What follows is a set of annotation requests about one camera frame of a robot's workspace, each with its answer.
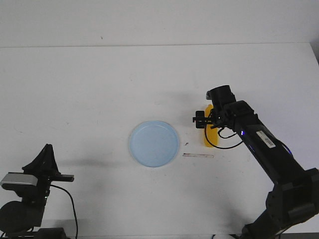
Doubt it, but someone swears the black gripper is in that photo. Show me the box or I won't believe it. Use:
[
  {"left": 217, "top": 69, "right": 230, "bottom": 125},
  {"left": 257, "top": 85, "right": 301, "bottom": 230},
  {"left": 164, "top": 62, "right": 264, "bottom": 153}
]
[
  {"left": 21, "top": 144, "right": 74, "bottom": 182},
  {"left": 195, "top": 106, "right": 236, "bottom": 129}
]

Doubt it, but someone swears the yellow corn cob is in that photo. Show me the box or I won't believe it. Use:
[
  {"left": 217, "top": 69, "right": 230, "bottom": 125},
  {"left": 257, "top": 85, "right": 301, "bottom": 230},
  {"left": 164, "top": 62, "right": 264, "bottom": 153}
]
[{"left": 203, "top": 104, "right": 219, "bottom": 147}]

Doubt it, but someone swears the light blue round plate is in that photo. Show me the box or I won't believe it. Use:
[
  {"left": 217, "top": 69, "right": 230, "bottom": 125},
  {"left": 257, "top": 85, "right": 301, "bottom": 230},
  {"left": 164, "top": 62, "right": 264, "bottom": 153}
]
[{"left": 129, "top": 120, "right": 179, "bottom": 168}]

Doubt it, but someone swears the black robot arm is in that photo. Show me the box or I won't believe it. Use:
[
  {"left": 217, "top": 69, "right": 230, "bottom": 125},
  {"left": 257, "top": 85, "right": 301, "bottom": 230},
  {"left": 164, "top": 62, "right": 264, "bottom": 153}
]
[
  {"left": 0, "top": 144, "right": 74, "bottom": 239},
  {"left": 193, "top": 85, "right": 319, "bottom": 239}
]

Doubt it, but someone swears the horizontal tape strip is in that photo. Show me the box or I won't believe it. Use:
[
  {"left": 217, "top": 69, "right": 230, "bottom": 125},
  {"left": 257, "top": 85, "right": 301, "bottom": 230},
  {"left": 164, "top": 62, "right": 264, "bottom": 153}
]
[{"left": 182, "top": 153, "right": 214, "bottom": 158}]

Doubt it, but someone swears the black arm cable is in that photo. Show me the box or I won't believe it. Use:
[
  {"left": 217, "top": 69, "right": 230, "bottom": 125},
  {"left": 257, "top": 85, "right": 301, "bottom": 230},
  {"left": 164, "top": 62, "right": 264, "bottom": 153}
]
[
  {"left": 204, "top": 109, "right": 244, "bottom": 150},
  {"left": 49, "top": 184, "right": 79, "bottom": 239}
]

